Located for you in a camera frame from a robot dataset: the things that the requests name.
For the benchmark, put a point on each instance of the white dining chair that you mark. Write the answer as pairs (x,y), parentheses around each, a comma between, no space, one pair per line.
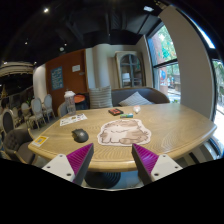
(47,105)
(36,106)

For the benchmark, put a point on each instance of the cat shaped mouse pad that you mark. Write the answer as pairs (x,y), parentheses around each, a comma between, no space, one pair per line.
(124,132)

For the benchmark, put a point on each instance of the striped grey cushion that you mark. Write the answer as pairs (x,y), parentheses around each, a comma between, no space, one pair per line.
(100,97)

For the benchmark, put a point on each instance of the blue wall chalkboard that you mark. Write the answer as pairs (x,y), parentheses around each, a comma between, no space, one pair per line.
(57,78)

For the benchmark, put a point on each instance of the dark tufted armchair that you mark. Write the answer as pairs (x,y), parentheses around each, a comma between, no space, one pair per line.
(16,146)

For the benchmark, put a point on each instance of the black red small box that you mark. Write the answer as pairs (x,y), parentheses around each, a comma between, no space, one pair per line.
(115,112)

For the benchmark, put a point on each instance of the grey curved sofa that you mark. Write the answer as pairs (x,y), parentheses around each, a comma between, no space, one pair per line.
(148,93)

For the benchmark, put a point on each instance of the black round table base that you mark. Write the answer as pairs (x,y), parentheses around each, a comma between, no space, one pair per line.
(102,180)

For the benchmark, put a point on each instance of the green small pack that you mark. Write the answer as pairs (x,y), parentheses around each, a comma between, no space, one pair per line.
(126,115)

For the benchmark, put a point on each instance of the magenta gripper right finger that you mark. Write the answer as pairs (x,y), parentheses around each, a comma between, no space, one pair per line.
(152,167)

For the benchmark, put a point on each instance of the white printed paper menu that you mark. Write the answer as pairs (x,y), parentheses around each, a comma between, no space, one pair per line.
(72,119)

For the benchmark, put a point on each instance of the wooden arched glass cabinet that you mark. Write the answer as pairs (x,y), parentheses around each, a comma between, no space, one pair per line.
(130,68)

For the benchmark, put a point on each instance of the white small round object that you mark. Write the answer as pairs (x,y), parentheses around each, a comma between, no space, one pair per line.
(137,109)

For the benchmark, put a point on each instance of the yellow sticker card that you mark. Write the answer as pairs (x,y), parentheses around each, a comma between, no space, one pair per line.
(39,141)

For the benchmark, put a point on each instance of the light grey cushion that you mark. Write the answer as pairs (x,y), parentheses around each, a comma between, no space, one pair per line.
(134,100)

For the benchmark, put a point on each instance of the clear plastic drink cup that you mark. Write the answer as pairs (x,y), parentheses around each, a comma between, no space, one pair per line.
(70,102)

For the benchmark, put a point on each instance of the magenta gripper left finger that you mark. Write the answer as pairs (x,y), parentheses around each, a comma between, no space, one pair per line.
(72,167)

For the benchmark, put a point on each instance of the black computer mouse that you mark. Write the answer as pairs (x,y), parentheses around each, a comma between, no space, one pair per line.
(80,135)

